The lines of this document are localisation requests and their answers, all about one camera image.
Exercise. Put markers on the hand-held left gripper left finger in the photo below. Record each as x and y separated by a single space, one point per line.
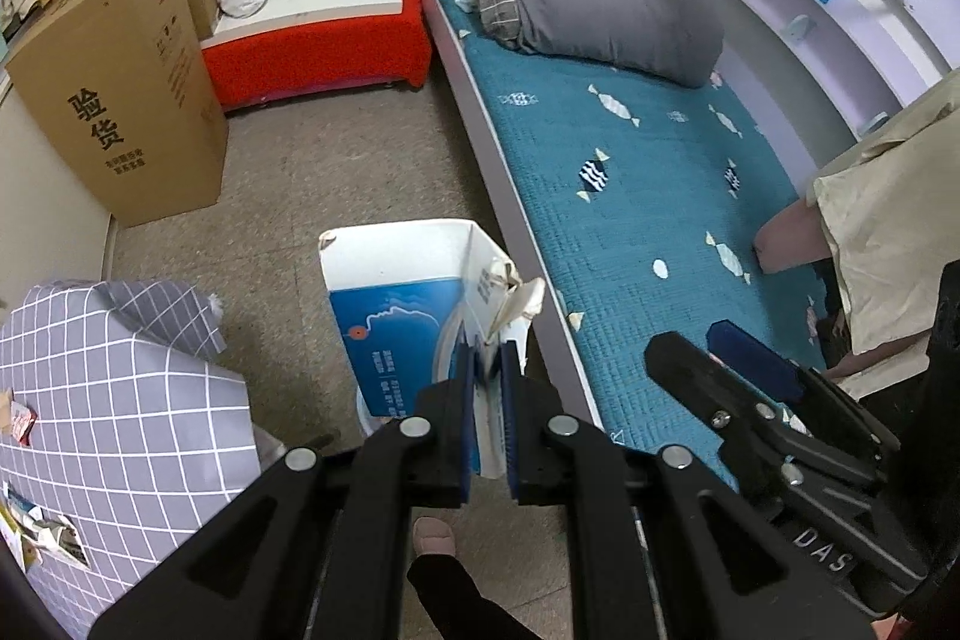
466 407

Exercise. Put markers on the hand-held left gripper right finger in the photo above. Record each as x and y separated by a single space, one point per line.
511 419

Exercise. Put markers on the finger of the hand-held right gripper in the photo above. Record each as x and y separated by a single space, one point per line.
750 355
697 377

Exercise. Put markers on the light blue plastic basin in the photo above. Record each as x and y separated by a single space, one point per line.
373 421

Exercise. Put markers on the white blue paper carton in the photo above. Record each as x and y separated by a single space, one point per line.
390 325

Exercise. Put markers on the pink slipper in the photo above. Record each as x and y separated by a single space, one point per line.
433 537

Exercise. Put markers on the bed with teal sheet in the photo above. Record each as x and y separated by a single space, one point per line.
645 205

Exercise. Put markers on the person's black trouser leg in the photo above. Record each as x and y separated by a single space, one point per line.
465 602

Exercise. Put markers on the cream hanging shirt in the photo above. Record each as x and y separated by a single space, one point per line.
892 220

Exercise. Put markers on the grey checked tablecloth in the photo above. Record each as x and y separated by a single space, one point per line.
150 422

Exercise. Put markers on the red covered bench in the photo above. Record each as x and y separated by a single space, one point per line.
315 55

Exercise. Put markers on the plaid pillow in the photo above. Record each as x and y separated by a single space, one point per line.
495 3

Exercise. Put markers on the white board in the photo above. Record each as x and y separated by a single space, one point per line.
322 3

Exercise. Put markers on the printed paper wrapper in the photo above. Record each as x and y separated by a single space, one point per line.
56 539

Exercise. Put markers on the small red packet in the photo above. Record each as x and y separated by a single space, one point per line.
21 424

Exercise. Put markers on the tall cardboard box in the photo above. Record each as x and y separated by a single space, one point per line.
120 85

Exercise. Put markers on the pale blue shelf bracket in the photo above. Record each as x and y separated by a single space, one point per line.
799 27

